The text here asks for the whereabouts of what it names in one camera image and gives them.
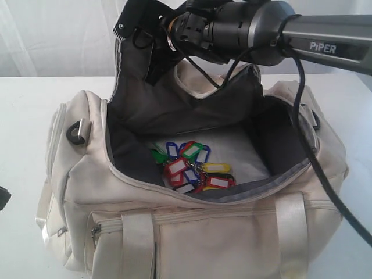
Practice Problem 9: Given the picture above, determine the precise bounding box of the cream duffel bag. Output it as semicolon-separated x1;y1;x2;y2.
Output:
35;40;342;278

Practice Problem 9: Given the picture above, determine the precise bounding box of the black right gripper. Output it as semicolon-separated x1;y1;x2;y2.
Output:
145;5;212;85

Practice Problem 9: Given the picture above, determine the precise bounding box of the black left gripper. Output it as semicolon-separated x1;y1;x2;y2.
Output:
0;187;11;210

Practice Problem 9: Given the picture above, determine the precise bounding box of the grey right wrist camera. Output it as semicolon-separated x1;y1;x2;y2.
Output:
113;1;185;53

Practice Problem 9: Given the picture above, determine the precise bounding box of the white backdrop curtain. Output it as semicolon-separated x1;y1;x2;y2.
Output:
0;0;372;78

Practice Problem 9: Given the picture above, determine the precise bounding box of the colourful key tag bunch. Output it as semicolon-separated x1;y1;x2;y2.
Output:
150;141;236;194

